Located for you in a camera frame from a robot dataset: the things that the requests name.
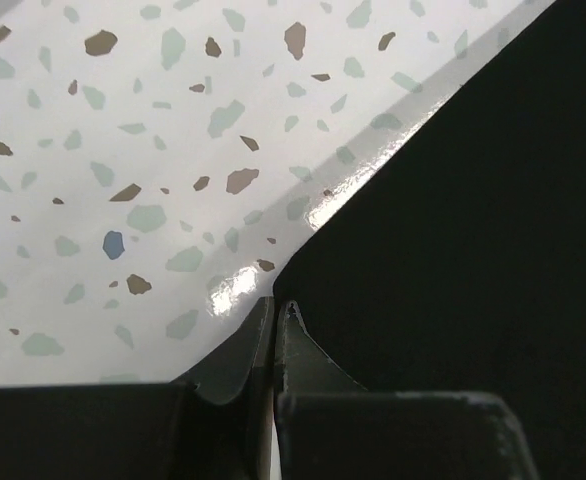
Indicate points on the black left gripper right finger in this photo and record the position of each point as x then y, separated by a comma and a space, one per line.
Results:
330, 427

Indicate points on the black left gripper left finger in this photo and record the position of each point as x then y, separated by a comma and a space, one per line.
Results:
212, 422

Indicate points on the black t shirt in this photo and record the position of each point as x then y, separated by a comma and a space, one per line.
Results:
461, 265

